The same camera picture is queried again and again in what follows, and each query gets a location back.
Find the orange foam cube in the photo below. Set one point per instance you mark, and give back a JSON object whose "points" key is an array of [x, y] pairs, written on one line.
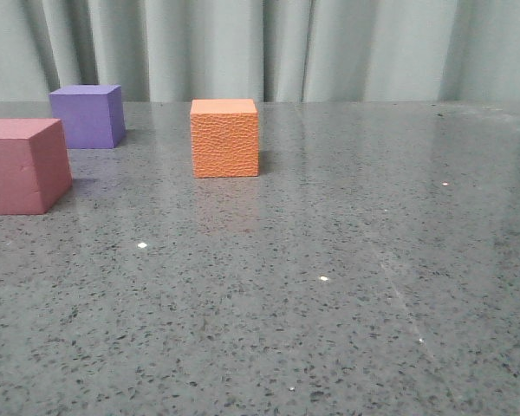
{"points": [[225, 138]]}

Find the grey-green curtain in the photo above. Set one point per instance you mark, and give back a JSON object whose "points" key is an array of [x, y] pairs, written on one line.
{"points": [[265, 50]]}

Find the purple foam cube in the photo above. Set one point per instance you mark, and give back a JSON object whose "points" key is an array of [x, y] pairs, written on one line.
{"points": [[92, 115]]}

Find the red foam cube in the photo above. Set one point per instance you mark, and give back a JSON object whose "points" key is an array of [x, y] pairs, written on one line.
{"points": [[34, 167]]}

